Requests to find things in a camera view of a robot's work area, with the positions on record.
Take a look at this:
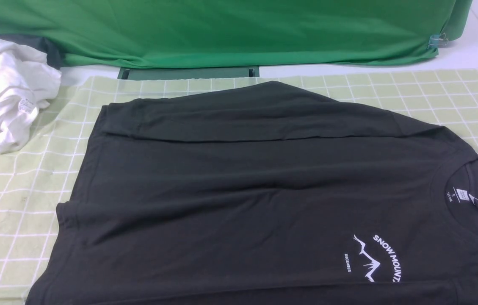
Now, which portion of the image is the dark gray long-sleeve top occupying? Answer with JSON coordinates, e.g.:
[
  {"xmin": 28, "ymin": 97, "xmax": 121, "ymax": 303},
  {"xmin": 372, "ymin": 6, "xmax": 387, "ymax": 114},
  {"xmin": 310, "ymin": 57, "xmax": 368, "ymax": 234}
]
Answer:
[{"xmin": 26, "ymin": 81, "xmax": 478, "ymax": 305}]

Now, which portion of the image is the teal binder clip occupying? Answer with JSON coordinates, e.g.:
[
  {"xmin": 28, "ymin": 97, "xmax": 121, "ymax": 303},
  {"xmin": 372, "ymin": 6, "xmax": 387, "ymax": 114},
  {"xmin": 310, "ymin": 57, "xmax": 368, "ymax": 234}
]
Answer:
[{"xmin": 427, "ymin": 33, "xmax": 449, "ymax": 50}]

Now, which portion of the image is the white crumpled garment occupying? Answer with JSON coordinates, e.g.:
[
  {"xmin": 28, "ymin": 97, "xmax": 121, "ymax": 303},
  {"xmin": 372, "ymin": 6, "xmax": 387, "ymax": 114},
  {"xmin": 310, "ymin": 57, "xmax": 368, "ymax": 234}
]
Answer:
[{"xmin": 0, "ymin": 39, "xmax": 61, "ymax": 154}]

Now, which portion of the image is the dark green metal bracket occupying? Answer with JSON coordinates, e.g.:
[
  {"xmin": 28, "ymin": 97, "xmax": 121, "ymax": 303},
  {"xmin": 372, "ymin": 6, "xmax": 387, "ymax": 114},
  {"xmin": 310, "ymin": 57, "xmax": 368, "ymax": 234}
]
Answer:
[{"xmin": 117, "ymin": 66, "xmax": 260, "ymax": 81}]

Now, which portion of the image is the green backdrop cloth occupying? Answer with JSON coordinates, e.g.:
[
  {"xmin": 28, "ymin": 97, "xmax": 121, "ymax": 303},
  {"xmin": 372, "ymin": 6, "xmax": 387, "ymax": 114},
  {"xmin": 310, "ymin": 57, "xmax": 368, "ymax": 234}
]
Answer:
[{"xmin": 0, "ymin": 0, "xmax": 472, "ymax": 68}]

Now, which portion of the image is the light green checkered tablecloth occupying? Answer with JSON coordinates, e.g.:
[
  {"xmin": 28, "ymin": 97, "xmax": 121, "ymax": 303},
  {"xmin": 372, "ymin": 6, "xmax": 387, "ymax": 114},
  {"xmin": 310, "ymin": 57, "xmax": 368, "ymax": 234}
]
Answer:
[{"xmin": 0, "ymin": 67, "xmax": 478, "ymax": 305}]

